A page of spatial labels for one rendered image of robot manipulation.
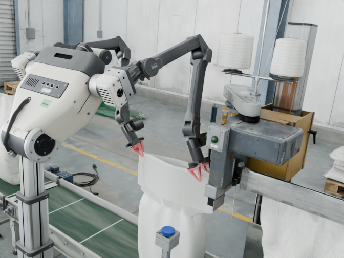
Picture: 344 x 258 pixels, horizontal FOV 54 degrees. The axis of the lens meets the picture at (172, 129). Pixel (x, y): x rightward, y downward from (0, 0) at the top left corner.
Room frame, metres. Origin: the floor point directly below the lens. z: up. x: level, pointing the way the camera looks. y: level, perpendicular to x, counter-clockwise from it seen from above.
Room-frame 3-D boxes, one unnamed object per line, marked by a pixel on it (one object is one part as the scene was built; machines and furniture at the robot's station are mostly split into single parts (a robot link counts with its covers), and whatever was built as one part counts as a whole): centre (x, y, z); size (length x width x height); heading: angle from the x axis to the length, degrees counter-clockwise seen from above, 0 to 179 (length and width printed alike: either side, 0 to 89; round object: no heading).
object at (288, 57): (1.52, -0.48, 1.61); 0.15 x 0.14 x 0.17; 55
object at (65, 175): (2.73, 0.99, 0.35); 0.30 x 0.15 x 0.15; 55
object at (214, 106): (1.81, -0.25, 1.25); 0.10 x 0.08 x 0.12; 170
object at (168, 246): (1.28, -0.02, 0.81); 0.08 x 0.08 x 0.06; 55
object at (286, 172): (1.63, -0.53, 1.18); 0.34 x 0.25 x 0.31; 145
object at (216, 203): (1.33, -0.21, 0.98); 0.09 x 0.05 x 0.05; 145
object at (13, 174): (2.61, 1.37, 0.74); 0.47 x 0.22 x 0.72; 53
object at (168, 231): (1.28, -0.02, 0.84); 0.06 x 0.06 x 0.02
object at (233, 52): (1.67, -0.27, 1.61); 0.17 x 0.17 x 0.17
